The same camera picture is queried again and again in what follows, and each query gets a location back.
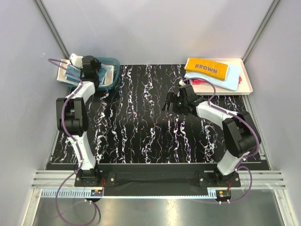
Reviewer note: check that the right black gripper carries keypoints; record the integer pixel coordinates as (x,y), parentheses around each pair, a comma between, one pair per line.
(171,97)

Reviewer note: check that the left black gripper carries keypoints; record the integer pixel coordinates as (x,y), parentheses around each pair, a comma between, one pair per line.
(98,65)

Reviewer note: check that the blue beige patterned towel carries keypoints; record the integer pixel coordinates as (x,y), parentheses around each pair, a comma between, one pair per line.
(105,75)

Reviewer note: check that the yellow bear towel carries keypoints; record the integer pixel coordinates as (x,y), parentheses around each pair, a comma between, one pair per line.
(210,68)

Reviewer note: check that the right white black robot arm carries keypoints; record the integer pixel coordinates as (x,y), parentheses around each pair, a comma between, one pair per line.
(240,133)

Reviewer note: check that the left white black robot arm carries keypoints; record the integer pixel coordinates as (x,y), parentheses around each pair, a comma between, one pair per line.
(72,118)

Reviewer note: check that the teal plastic basket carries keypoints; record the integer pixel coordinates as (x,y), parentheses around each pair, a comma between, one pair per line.
(107,61)

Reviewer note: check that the teal beige bordered towel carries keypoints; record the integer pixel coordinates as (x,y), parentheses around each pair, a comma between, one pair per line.
(61,72)

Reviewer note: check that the pink folded towel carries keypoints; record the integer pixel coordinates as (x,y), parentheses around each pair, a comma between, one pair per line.
(196,81)

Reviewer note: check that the light blue folded towel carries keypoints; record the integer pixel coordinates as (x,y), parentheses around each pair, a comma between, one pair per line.
(231,82)

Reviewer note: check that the white plastic tray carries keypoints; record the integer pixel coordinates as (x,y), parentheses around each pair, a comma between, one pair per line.
(244,88)

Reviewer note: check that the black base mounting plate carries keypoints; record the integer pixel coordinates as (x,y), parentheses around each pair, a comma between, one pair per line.
(142,180)

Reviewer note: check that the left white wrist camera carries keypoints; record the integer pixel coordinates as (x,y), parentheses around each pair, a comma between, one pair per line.
(76,60)

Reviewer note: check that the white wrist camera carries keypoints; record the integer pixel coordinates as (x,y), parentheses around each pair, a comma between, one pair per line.
(181,83)
(76,60)

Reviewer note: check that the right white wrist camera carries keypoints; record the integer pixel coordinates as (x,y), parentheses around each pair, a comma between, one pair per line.
(181,83)

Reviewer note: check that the slotted aluminium cable rail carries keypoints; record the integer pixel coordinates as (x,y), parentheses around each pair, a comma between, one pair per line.
(73,193)

